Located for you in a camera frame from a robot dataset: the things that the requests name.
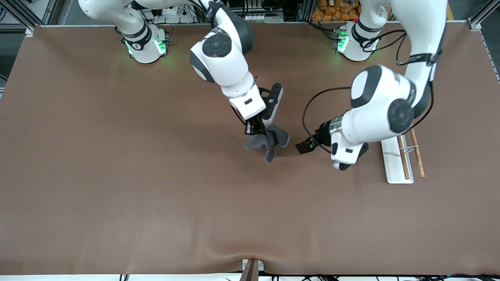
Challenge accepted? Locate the grey microfibre towel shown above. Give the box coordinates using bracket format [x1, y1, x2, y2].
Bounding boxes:
[244, 124, 291, 165]

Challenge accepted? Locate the white rack with wooden rods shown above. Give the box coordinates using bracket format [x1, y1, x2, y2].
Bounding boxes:
[380, 129, 425, 184]

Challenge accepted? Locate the brown table mat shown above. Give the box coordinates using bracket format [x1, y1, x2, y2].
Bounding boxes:
[0, 21, 500, 276]

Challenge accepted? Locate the black and silver electronics unit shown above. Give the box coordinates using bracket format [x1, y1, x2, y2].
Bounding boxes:
[226, 0, 285, 23]

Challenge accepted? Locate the pile of orange snack packs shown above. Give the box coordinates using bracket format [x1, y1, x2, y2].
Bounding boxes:
[311, 0, 362, 22]

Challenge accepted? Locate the brown narrow bar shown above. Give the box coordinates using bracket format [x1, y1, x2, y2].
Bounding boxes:
[239, 260, 259, 281]

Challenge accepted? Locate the white power strip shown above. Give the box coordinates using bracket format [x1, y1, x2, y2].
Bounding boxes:
[154, 2, 195, 23]

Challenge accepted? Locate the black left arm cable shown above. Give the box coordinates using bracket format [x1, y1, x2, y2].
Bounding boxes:
[302, 29, 434, 148]

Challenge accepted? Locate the grey metal bracket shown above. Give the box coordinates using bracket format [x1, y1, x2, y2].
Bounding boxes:
[242, 259, 264, 272]

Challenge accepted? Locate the aluminium frame profile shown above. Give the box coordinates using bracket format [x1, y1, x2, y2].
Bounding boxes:
[467, 0, 500, 32]
[0, 0, 59, 32]

